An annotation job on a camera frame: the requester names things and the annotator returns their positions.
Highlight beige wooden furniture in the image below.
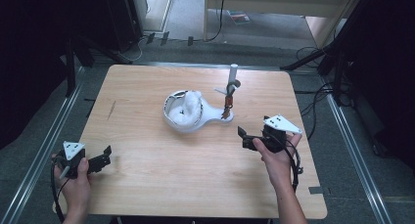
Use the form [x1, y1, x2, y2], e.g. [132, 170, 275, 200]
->
[204, 0, 364, 50]

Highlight person's left hand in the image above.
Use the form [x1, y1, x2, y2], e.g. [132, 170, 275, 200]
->
[52, 154, 93, 216]

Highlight black floor cables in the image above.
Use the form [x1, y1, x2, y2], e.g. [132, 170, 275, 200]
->
[294, 46, 355, 141]

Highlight right hand-held gripper black cable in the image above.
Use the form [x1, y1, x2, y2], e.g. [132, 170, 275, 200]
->
[273, 134, 304, 193]

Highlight booklet on floor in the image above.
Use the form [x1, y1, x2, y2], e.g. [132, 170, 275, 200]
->
[227, 10, 252, 24]

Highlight black metal stand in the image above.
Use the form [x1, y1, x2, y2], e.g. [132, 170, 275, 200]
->
[279, 0, 363, 109]
[63, 34, 96, 99]

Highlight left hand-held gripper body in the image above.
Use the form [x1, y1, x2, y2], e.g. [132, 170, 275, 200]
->
[53, 141, 90, 180]

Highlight black cabinet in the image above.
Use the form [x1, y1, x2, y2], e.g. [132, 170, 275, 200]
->
[103, 0, 145, 53]

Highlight white floor cable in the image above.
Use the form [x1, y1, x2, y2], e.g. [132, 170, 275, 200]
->
[116, 35, 145, 63]

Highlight person's right hand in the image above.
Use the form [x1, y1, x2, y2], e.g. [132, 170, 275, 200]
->
[253, 133, 303, 186]

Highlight white plush bear pouch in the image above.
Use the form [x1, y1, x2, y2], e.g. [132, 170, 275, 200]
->
[168, 90, 203, 126]

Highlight black hanging cable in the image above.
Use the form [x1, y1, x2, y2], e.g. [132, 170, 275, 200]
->
[207, 0, 227, 43]

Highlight dark curtain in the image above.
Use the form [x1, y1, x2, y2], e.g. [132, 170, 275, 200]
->
[344, 0, 415, 168]
[0, 0, 71, 151]

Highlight hand-held gripper black cable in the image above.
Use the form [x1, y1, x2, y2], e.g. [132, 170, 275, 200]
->
[273, 134, 304, 193]
[49, 157, 67, 224]

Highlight left hand-held gripper black cable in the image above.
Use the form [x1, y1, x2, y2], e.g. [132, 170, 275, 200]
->
[49, 157, 67, 224]

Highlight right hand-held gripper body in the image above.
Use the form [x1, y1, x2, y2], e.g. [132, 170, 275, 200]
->
[260, 114, 303, 153]

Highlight green strap keychain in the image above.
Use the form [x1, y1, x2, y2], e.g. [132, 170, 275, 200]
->
[220, 79, 242, 121]

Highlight metal floor rail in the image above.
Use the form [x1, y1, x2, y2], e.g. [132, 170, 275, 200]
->
[0, 66, 86, 224]
[130, 61, 295, 71]
[324, 91, 392, 224]

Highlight white key holder with bowl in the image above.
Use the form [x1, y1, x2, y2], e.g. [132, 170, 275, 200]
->
[162, 63, 242, 134]

